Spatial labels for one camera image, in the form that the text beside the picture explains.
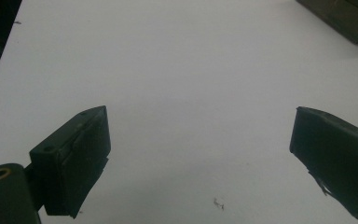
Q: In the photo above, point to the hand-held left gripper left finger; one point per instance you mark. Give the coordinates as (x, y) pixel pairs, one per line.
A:
(74, 161)

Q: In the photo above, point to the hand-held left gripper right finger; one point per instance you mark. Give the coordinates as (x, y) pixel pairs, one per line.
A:
(338, 152)

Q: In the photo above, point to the dark green box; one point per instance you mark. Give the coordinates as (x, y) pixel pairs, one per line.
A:
(345, 17)

